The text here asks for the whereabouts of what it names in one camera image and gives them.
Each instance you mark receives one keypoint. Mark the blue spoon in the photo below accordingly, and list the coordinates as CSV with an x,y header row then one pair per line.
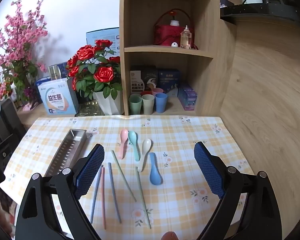
x,y
155,175

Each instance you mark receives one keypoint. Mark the large blue and white box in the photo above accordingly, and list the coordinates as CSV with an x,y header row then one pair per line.
x,y
95,36

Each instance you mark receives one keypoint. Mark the pink cup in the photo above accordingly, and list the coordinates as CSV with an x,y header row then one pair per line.
x,y
157,91

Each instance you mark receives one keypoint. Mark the dark moon print box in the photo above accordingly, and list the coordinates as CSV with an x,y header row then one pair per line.
x,y
151,76

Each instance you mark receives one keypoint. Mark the wooden shelf unit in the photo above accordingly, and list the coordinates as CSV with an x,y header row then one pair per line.
x,y
215,67

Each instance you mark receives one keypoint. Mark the black speckled shelf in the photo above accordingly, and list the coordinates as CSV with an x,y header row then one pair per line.
x,y
265,11

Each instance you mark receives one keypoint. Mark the green chopstick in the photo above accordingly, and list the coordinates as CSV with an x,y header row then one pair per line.
x,y
123,176
143,197

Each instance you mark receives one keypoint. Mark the light blue printed box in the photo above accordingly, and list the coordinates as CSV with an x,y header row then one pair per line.
x,y
57,97

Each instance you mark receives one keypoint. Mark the teal spoon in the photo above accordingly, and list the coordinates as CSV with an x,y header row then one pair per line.
x,y
133,142

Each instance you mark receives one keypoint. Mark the blue chopstick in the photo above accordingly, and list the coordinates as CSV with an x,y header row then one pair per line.
x,y
114,192
95,200

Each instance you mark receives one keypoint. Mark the beige cup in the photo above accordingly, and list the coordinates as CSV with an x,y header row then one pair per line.
x,y
148,105

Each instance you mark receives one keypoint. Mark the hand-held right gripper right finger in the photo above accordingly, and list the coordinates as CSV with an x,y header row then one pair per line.
x,y
208,170

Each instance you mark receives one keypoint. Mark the person's right hand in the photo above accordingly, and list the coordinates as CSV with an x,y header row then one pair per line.
x,y
170,236

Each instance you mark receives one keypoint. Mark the clear perfume bottle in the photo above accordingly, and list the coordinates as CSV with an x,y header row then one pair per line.
x,y
185,38

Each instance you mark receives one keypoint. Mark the dark chair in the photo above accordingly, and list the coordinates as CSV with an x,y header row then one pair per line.
x,y
11,122

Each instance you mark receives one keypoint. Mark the white and black snack box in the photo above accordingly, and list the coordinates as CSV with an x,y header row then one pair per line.
x,y
137,80

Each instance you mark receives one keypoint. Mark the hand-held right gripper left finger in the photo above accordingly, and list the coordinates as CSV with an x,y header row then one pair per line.
x,y
90,170

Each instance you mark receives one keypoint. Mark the green cup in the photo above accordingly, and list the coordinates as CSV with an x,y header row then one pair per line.
x,y
135,105

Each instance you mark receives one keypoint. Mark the red rose plant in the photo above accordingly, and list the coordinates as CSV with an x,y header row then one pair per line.
x,y
103,75

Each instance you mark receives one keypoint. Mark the cream spoon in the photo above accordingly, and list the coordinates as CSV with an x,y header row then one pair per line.
x,y
145,150

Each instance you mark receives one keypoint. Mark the pink blossom branches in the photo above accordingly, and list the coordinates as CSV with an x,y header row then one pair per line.
x,y
17,42

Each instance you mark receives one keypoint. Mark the pink chopstick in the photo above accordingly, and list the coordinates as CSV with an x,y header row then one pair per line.
x,y
103,200

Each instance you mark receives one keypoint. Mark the stainless steel utensil tray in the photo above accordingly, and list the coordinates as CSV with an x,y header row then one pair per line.
x,y
65,152

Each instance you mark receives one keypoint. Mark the pink spoon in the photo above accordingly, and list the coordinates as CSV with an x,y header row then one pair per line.
x,y
123,142

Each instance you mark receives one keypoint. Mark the red gift basket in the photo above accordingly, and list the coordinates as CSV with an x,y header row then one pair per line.
x,y
165,35

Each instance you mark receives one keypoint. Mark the purple box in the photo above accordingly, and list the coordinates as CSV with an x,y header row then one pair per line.
x,y
187,97

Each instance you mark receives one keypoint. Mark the white faceted flower pot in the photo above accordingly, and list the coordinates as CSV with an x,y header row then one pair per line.
x,y
108,105

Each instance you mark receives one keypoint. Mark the yellow checked floral tablecloth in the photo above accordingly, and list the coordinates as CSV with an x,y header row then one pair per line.
x,y
180,150

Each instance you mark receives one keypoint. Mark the gold can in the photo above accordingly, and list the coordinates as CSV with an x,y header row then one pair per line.
x,y
54,73

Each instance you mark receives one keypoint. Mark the blue cup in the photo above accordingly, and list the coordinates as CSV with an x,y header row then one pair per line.
x,y
161,103

